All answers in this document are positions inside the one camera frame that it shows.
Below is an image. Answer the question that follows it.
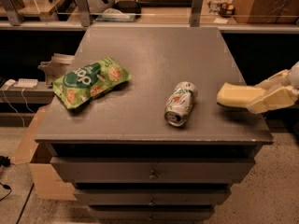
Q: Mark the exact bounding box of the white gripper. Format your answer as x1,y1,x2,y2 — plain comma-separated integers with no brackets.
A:
247,62,299,114

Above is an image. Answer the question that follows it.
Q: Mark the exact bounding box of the yellow sponge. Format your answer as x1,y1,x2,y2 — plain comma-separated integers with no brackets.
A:
217,83,265,108

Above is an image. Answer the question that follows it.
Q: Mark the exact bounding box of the crushed 7up can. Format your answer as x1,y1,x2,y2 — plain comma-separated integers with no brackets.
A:
164,81,198,127

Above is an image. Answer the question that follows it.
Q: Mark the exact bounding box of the small fruit bowl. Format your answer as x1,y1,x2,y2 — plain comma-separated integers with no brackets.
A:
220,2,235,18

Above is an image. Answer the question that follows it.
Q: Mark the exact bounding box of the clear water bottle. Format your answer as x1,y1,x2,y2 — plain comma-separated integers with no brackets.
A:
209,0,222,15

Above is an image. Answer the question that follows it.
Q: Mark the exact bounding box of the top drawer knob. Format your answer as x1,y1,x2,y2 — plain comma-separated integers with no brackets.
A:
149,170,158,180

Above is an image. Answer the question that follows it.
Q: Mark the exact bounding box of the black keyboard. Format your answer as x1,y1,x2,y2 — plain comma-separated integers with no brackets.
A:
137,0,192,7

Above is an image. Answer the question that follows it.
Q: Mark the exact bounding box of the grey drawer cabinet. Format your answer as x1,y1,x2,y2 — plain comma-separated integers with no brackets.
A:
36,27,272,220

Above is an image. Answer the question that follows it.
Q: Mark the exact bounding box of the black device on desk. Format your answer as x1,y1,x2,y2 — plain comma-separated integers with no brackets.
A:
113,0,141,15

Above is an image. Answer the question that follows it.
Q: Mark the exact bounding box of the clear plastic bag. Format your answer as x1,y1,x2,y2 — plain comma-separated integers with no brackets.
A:
96,8,135,22

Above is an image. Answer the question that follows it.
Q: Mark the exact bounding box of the green chip bag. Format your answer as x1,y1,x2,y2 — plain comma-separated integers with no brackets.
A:
52,57,131,109

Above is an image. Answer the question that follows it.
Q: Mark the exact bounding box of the cardboard box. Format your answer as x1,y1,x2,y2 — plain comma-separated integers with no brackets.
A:
13,105,76,201

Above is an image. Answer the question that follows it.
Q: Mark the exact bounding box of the white power strip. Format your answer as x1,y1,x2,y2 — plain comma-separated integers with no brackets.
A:
14,78,38,88

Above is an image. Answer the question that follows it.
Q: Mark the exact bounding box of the grey bracket part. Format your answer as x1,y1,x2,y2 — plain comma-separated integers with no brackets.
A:
38,53,74,86

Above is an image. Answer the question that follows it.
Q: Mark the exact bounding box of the white cable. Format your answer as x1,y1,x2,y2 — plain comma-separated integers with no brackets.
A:
1,78,36,129

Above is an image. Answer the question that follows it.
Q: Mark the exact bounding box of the black cable on floor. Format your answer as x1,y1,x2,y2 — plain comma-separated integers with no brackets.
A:
0,155,13,202

